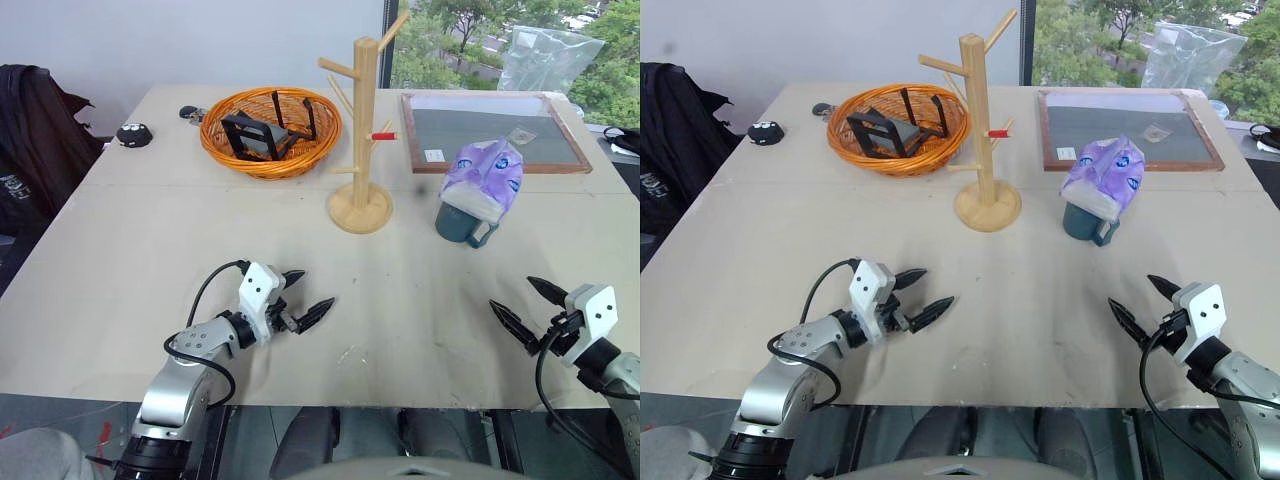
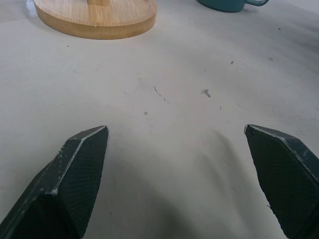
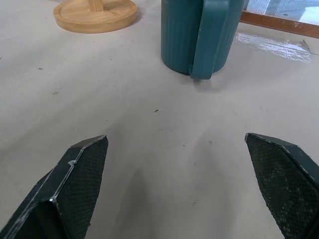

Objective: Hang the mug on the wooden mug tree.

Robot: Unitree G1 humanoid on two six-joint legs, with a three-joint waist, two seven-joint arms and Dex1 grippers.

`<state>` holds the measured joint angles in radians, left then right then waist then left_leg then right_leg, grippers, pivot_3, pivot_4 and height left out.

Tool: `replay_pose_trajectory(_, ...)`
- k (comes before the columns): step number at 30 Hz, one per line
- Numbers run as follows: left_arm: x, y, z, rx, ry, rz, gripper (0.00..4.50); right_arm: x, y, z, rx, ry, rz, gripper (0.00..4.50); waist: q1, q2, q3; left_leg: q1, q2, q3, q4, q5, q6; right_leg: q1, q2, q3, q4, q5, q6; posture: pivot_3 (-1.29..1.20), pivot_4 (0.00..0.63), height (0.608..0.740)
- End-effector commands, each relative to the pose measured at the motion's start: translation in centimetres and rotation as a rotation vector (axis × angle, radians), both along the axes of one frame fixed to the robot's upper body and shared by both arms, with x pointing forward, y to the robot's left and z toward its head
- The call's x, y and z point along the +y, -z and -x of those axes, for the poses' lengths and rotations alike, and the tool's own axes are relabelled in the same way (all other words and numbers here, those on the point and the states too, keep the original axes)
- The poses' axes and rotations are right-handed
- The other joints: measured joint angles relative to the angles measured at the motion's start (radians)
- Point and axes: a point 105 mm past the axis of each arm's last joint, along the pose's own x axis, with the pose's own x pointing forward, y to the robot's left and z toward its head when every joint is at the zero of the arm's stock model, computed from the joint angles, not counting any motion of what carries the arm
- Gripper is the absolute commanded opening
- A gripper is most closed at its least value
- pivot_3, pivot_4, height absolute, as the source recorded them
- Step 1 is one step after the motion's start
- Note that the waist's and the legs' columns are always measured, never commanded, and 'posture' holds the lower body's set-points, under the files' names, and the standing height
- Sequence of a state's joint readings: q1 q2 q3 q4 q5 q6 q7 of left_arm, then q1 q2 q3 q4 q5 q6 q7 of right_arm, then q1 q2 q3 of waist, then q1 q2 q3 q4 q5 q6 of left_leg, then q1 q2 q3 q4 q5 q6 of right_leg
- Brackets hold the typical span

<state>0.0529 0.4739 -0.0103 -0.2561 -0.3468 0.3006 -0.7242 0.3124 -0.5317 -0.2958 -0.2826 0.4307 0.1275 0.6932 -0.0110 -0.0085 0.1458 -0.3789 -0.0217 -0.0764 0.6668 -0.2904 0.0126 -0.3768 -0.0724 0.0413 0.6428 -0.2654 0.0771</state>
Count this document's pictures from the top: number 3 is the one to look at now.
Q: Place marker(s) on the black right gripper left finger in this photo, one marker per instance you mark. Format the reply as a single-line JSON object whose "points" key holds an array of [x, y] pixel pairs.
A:
{"points": [[74, 184]]}

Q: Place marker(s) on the round wooden stand base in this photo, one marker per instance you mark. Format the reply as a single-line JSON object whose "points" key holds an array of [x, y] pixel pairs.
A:
{"points": [[96, 18]]}

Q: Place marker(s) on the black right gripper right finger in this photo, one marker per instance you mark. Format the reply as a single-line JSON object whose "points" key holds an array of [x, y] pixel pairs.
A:
{"points": [[281, 181]]}

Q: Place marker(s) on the brown wooden table edge rail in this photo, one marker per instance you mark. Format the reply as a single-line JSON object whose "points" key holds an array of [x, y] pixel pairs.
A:
{"points": [[279, 24]]}

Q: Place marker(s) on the clear glossy tape patch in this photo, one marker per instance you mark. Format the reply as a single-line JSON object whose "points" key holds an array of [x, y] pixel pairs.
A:
{"points": [[274, 46]]}

